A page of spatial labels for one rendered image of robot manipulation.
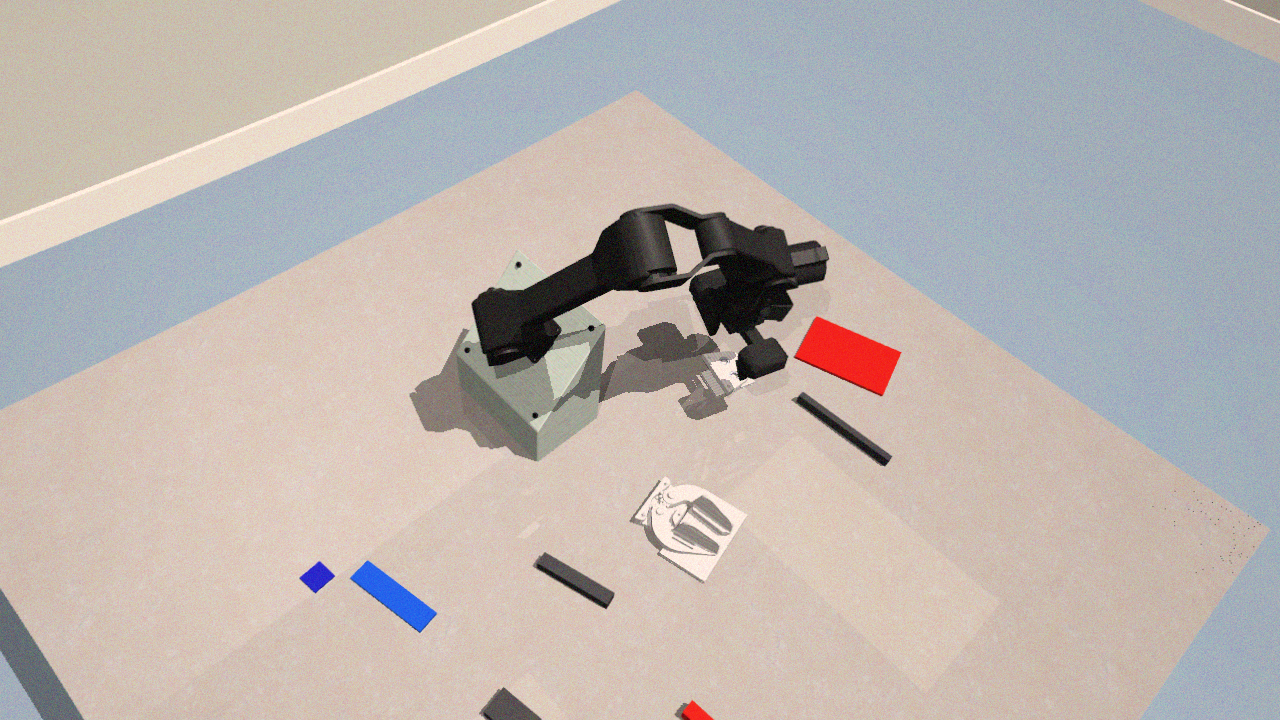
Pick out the red rectangular bar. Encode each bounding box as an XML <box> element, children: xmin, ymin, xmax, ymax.
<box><xmin>682</xmin><ymin>701</ymin><xmax>713</xmax><ymax>720</ymax></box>

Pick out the red flat plate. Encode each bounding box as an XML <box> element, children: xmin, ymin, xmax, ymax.
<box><xmin>795</xmin><ymin>316</ymin><xmax>901</xmax><ymax>396</ymax></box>

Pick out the blue square block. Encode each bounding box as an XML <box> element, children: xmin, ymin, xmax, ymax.
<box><xmin>300</xmin><ymin>561</ymin><xmax>335</xmax><ymax>593</ymax></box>

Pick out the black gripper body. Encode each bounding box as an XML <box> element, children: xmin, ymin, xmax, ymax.
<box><xmin>689</xmin><ymin>268</ymin><xmax>788</xmax><ymax>379</ymax></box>

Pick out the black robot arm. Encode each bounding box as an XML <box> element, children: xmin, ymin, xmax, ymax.
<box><xmin>471</xmin><ymin>204</ymin><xmax>829</xmax><ymax>366</ymax></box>

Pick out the blue rectangular plate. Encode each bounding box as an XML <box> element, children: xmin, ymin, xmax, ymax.
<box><xmin>349</xmin><ymin>560</ymin><xmax>436</xmax><ymax>633</ymax></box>

